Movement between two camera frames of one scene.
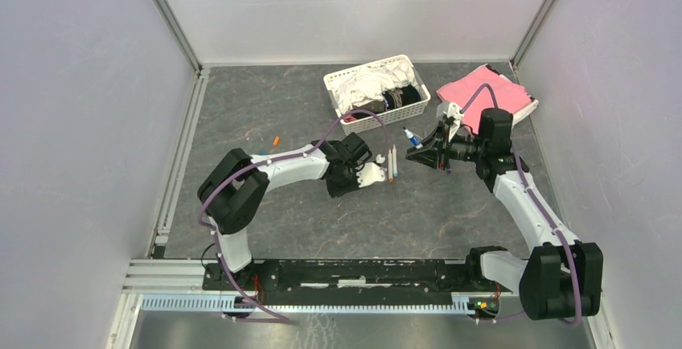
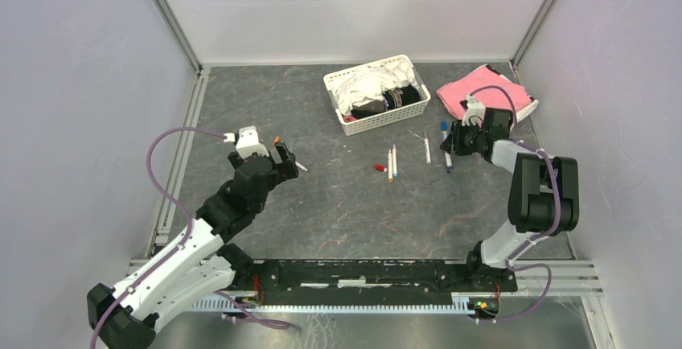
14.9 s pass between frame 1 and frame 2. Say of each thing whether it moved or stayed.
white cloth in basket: stayed
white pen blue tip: stayed
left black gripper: moved
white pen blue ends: moved
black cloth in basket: stayed
